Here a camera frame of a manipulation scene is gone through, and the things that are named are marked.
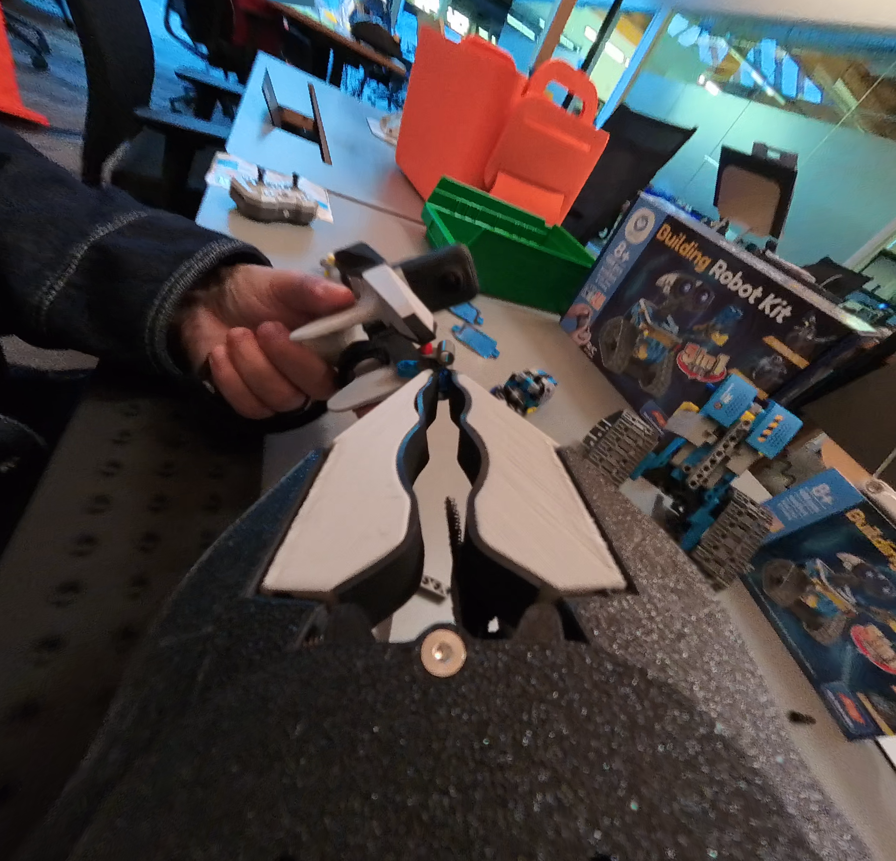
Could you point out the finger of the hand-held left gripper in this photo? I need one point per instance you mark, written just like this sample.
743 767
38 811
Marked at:
395 297

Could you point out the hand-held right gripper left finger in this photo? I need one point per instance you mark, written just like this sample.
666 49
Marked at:
343 518

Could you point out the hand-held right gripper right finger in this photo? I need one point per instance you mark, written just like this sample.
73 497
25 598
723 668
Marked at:
546 518

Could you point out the blue pin connector piece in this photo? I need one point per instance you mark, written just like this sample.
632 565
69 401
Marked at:
407 367

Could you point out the small black connector piece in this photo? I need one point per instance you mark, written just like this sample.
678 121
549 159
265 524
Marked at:
442 357

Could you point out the grey perforated beam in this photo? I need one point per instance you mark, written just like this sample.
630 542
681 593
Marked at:
434 586

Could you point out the person's left forearm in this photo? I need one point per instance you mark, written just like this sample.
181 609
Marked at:
91 259

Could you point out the grey desk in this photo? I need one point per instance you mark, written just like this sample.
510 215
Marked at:
378 224

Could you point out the person's left hand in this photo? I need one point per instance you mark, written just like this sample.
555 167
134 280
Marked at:
238 329

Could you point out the blue perforated plate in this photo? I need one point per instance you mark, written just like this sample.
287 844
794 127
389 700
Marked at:
476 339
465 313

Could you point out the small yellow brick piece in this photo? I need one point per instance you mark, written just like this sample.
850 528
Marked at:
327 262

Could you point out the green plastic bin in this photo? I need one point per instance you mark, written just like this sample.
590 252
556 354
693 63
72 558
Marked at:
518 259

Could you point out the small blue toy car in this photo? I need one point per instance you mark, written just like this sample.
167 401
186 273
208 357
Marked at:
525 388

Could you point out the grey remote controller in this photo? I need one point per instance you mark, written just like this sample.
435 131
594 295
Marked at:
273 203

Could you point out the orange plastic case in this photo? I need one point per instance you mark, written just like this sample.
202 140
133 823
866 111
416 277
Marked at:
462 119

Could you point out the tracked toy robot model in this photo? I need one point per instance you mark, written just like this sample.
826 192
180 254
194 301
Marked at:
707 455

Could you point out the printed leaflet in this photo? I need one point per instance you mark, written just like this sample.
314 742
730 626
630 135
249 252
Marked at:
222 168

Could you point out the person's dotted clothing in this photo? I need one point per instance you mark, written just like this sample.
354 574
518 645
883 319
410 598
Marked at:
105 525

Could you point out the robot kit box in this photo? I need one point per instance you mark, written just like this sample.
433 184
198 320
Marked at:
826 595
700 301

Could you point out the tiny black building piece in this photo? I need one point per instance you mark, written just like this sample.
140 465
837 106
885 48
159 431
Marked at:
801 717

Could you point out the black framed panel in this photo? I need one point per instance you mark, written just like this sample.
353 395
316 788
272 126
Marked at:
756 196

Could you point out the black office chair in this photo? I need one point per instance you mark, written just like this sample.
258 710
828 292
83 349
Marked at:
112 70

